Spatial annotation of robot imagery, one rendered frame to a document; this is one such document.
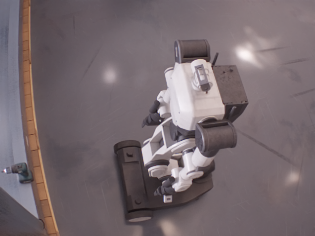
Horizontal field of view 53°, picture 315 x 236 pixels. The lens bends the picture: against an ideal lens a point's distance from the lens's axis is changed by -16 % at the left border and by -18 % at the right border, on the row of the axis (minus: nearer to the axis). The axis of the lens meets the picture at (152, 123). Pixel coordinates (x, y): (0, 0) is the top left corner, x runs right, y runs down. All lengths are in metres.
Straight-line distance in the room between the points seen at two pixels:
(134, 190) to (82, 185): 0.43
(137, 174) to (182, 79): 1.17
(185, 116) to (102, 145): 1.43
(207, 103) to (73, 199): 1.53
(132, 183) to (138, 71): 1.05
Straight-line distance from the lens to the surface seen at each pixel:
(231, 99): 1.50
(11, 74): 2.77
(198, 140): 1.45
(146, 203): 2.49
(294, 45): 3.95
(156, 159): 2.05
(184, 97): 1.47
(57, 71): 3.18
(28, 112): 2.84
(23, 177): 2.29
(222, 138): 1.41
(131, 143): 2.61
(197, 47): 1.61
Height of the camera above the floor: 2.61
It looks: 64 degrees down
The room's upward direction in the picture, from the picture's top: 12 degrees clockwise
